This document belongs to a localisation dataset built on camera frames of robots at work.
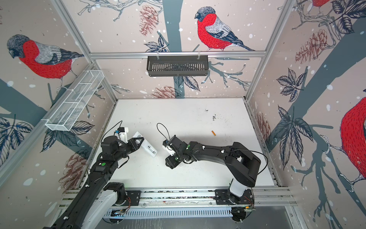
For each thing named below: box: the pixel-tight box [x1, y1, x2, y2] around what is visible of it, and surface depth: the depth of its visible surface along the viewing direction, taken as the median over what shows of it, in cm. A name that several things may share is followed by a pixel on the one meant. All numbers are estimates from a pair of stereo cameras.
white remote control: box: [132, 131, 158, 158], surface depth 81 cm
